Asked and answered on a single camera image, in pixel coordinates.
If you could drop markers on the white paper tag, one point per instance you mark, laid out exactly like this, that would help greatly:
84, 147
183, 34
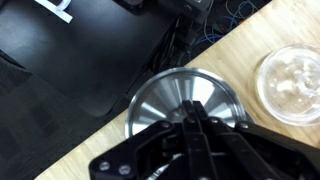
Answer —
55, 10

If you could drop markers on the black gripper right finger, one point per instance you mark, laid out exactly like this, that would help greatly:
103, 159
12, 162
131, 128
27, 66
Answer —
253, 153

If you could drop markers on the silver metal plate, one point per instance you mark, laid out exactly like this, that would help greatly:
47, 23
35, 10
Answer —
166, 93

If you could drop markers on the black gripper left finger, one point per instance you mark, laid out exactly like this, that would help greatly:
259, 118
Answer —
150, 150

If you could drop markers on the large clear glass bowl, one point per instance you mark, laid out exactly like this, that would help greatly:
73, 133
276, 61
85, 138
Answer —
293, 83

